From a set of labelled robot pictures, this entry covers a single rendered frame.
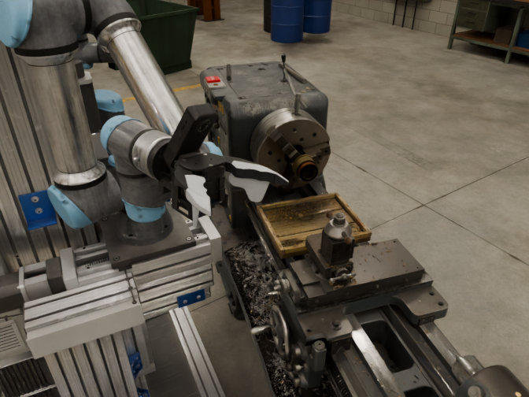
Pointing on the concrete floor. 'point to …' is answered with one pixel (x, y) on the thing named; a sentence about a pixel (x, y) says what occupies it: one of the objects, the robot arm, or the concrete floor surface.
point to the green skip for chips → (166, 32)
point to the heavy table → (212, 8)
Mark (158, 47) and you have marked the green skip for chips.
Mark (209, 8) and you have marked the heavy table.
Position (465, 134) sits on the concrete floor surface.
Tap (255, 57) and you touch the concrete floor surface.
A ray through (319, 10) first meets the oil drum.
